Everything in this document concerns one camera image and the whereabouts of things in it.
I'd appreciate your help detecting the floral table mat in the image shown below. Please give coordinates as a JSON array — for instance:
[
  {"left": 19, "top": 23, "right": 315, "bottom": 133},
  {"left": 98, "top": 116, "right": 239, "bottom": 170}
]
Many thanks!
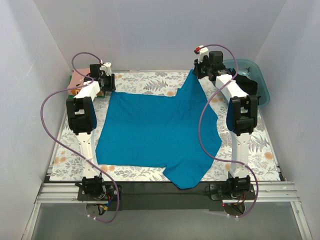
[{"left": 47, "top": 71, "right": 280, "bottom": 182}]

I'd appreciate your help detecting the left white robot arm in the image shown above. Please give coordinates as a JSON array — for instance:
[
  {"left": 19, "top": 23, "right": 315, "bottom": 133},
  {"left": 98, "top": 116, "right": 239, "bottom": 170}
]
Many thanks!
[{"left": 66, "top": 62, "right": 116, "bottom": 200}]

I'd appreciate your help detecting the teal plastic bin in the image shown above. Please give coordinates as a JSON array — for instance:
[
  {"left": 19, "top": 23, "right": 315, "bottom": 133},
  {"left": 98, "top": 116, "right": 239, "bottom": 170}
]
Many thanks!
[{"left": 237, "top": 59, "right": 270, "bottom": 108}]

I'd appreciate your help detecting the folded pink t shirt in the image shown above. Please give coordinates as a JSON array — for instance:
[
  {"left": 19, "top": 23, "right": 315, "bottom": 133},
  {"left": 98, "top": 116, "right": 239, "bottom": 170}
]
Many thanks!
[{"left": 67, "top": 67, "right": 90, "bottom": 89}]

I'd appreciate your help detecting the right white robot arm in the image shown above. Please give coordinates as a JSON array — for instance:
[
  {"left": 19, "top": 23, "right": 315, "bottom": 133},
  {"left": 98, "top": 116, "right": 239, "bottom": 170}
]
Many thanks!
[{"left": 193, "top": 46, "right": 259, "bottom": 200}]

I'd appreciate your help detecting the black t shirt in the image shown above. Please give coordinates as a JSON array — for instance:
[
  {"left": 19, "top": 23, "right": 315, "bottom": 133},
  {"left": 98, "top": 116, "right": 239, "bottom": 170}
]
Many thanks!
[{"left": 234, "top": 74, "right": 260, "bottom": 101}]

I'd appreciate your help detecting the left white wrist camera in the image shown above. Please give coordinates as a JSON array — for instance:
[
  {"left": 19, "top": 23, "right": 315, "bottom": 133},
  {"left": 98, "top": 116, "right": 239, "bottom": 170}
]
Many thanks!
[{"left": 99, "top": 62, "right": 112, "bottom": 76}]

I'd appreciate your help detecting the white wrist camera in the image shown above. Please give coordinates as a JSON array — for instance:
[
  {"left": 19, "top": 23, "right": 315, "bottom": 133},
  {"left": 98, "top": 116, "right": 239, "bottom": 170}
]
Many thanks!
[
  {"left": 194, "top": 45, "right": 209, "bottom": 63},
  {"left": 99, "top": 62, "right": 112, "bottom": 76}
]

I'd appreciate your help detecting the blue t shirt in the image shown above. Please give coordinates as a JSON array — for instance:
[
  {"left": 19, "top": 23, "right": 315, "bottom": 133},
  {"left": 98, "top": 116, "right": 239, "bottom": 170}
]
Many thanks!
[{"left": 95, "top": 73, "right": 222, "bottom": 190}]

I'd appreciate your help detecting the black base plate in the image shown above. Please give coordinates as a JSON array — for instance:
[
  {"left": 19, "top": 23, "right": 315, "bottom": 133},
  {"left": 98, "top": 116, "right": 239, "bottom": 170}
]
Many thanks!
[{"left": 75, "top": 181, "right": 256, "bottom": 215}]

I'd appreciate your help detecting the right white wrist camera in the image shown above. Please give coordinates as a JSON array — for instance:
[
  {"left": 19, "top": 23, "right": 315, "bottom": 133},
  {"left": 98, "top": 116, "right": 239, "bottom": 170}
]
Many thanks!
[{"left": 194, "top": 45, "right": 209, "bottom": 63}]

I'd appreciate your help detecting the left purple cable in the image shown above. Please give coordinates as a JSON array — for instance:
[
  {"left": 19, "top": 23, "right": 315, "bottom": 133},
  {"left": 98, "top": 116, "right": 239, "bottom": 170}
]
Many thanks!
[{"left": 40, "top": 51, "right": 122, "bottom": 223}]

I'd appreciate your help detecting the aluminium frame rail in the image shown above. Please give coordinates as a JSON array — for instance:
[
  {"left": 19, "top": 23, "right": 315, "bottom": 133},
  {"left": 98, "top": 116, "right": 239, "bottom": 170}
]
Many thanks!
[{"left": 23, "top": 181, "right": 312, "bottom": 240}]

